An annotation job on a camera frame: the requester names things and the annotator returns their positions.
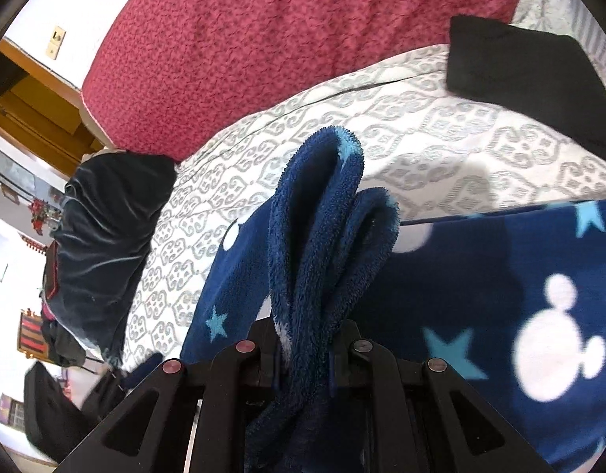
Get beige wall switch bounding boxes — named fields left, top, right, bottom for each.
left=45, top=24, right=67, bottom=58

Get black bag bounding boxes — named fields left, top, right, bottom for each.
left=24, top=361, right=133, bottom=460

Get white grey patterned bed sheet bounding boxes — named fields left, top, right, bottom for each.
left=119, top=42, right=606, bottom=371

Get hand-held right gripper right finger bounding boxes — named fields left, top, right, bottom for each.
left=330, top=320, right=556, bottom=473

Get red patterned pillow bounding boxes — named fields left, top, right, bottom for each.
left=81, top=0, right=529, bottom=163

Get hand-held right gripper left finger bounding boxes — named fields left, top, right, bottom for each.
left=61, top=321, right=280, bottom=473

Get dark velvet cloth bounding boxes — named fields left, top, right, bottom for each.
left=41, top=150, right=179, bottom=369

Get wooden door frame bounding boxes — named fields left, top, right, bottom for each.
left=0, top=38, right=107, bottom=179

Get blue fleece star-print pants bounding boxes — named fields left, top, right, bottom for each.
left=179, top=125, right=606, bottom=473

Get black folded cloth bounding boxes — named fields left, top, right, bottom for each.
left=446, top=15, right=606, bottom=164

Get red hanging decoration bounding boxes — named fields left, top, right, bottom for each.
left=29, top=196, right=63, bottom=233

